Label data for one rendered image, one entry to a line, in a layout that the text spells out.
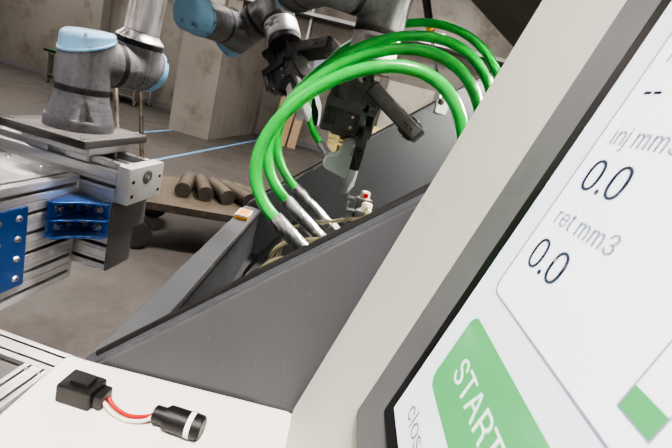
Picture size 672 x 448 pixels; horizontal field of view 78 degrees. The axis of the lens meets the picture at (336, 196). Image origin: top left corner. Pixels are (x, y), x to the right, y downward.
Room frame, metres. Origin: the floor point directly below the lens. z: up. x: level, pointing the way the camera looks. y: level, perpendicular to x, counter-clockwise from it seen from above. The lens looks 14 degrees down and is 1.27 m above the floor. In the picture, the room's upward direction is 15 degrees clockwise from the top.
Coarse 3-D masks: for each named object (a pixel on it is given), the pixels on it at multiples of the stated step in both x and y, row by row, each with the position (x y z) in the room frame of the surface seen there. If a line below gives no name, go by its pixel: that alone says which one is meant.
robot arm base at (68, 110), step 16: (64, 96) 0.92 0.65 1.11; (80, 96) 0.93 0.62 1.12; (96, 96) 0.96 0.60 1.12; (48, 112) 0.92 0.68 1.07; (64, 112) 0.91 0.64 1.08; (80, 112) 0.93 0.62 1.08; (96, 112) 0.95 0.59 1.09; (64, 128) 0.91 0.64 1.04; (80, 128) 0.92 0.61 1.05; (96, 128) 0.95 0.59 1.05; (112, 128) 1.00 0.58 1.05
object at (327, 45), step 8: (304, 40) 0.87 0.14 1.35; (312, 40) 0.86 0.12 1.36; (320, 40) 0.85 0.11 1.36; (328, 40) 0.84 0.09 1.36; (288, 48) 0.88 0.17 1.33; (296, 48) 0.87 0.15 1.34; (304, 48) 0.86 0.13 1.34; (312, 48) 0.85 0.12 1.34; (320, 48) 0.84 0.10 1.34; (328, 48) 0.84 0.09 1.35; (336, 48) 0.85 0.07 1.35; (304, 56) 0.88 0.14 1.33; (312, 56) 0.88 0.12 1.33; (320, 56) 0.87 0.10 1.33; (328, 56) 0.86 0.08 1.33
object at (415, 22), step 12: (408, 24) 0.76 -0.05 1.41; (420, 24) 0.75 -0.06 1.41; (432, 24) 0.74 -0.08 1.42; (444, 24) 0.74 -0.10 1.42; (456, 24) 0.73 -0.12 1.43; (468, 36) 0.72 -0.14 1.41; (480, 48) 0.71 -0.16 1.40; (492, 60) 0.70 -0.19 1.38; (492, 72) 0.70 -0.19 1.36; (312, 120) 0.82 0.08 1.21; (312, 132) 0.81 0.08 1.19
